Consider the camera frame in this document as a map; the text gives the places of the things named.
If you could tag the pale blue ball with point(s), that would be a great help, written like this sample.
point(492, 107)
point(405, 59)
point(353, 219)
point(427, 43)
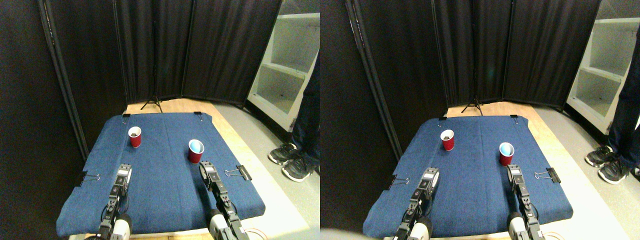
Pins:
point(507, 149)
point(196, 147)

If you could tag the red cup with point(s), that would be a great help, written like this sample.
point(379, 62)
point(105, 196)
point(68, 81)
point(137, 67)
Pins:
point(448, 144)
point(135, 141)
point(506, 160)
point(195, 158)

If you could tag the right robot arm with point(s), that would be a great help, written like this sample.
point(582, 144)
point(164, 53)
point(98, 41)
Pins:
point(525, 195)
point(220, 192)

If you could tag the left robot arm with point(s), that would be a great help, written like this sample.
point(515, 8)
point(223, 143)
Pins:
point(121, 182)
point(427, 185)

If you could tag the person's legs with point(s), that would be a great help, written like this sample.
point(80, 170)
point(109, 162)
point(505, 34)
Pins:
point(625, 120)
point(305, 120)

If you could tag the white shelf unit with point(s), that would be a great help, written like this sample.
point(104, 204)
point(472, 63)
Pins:
point(600, 75)
point(287, 75)

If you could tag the black curtain stand pole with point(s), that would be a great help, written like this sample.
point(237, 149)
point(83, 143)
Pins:
point(62, 80)
point(372, 80)

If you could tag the black curtain stand foot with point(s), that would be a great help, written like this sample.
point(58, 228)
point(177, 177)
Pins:
point(152, 104)
point(472, 106)

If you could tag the dark blue cloth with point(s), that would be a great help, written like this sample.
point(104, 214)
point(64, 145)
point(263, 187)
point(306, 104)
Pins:
point(475, 200)
point(170, 200)

